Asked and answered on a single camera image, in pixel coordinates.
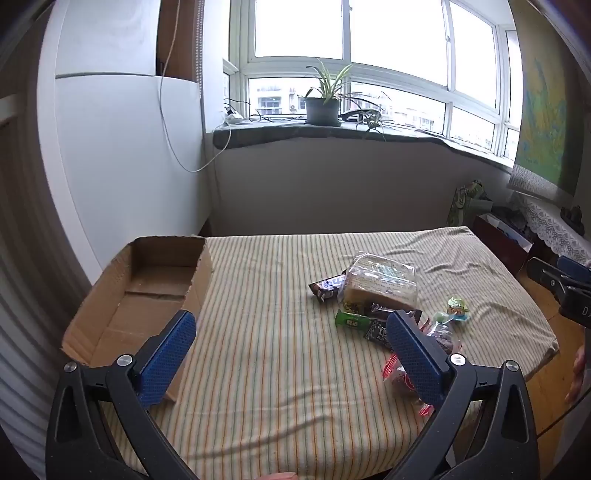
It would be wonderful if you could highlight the white lace cloth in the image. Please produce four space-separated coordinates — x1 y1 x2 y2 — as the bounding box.
508 191 591 264

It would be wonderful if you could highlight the grey windowsill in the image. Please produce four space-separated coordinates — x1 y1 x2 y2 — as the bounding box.
213 117 515 174

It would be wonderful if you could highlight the dark red box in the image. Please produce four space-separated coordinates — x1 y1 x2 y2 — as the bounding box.
472 212 534 278

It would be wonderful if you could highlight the white cable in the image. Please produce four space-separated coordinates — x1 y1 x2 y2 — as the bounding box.
158 0 232 174

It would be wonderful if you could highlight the white wardrobe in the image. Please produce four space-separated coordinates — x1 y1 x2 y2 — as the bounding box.
37 0 218 287

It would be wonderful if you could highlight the wall map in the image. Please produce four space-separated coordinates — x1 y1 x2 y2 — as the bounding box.
508 0 591 204

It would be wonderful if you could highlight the striped cloth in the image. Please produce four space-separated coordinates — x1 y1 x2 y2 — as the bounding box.
104 226 559 480

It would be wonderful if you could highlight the potted spider plant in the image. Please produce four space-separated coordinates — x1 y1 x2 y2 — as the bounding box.
298 59 384 126

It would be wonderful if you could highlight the person's right hand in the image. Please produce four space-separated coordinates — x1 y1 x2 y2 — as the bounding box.
566 344 591 404

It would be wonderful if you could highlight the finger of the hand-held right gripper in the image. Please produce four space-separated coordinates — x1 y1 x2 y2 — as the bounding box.
527 257 570 298
556 256 591 280

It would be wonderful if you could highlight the white bead chain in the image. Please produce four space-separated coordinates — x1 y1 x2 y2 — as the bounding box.
194 0 206 88

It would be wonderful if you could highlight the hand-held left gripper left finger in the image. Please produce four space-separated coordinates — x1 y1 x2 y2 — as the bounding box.
46 310 198 480

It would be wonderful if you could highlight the white framed window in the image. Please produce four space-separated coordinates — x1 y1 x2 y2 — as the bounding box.
222 0 525 162

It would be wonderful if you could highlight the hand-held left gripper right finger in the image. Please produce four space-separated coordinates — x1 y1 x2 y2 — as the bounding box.
383 310 540 480

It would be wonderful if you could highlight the clear bag of sliced bread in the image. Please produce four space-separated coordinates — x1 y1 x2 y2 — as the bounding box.
338 251 419 311

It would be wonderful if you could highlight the small spider plant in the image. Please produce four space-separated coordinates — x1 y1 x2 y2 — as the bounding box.
353 104 393 139

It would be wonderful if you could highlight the green patterned bag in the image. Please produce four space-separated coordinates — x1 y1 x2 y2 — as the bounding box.
447 180 495 227

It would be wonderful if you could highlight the black snack packet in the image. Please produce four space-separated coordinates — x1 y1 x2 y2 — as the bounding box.
362 319 393 344

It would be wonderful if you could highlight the red snack packet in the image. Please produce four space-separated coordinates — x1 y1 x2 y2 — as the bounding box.
382 353 437 418

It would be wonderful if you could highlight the green snack packet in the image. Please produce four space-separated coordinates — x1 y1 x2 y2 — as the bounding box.
335 309 372 329

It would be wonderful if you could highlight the clear packet of dark snack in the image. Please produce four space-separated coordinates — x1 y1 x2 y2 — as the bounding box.
422 320 462 354

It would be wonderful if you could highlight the cardboard box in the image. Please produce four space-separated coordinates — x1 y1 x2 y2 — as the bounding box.
61 235 214 404

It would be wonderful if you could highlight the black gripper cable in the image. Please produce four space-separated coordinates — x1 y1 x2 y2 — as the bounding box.
534 392 591 437

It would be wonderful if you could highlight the brown chocolate bar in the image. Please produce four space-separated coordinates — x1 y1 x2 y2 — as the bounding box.
369 302 423 324
308 272 347 303

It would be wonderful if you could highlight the black ring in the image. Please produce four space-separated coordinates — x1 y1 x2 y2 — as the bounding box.
339 108 384 121

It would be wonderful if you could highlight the white slatted panel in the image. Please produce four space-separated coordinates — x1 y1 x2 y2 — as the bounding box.
0 92 93 462

